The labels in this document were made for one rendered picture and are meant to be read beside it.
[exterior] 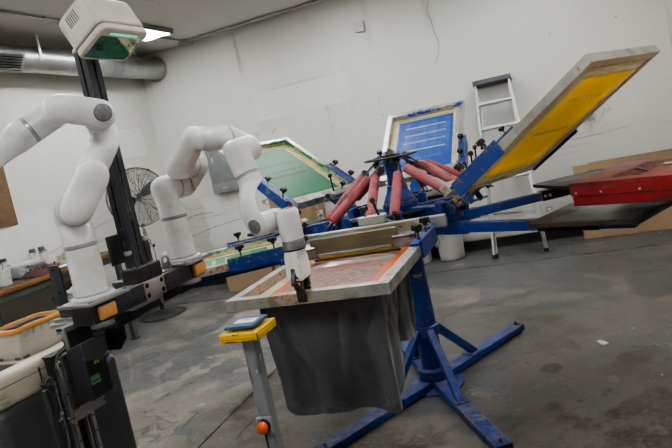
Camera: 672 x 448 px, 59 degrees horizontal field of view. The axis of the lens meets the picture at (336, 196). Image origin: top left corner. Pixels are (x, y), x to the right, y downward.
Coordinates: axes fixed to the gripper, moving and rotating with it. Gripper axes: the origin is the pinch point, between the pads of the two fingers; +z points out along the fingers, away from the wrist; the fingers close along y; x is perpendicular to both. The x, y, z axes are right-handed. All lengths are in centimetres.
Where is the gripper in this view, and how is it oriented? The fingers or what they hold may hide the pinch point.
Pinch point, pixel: (304, 294)
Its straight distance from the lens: 197.0
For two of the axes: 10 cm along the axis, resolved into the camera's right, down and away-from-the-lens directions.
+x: 9.2, -1.6, -3.5
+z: 2.0, 9.8, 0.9
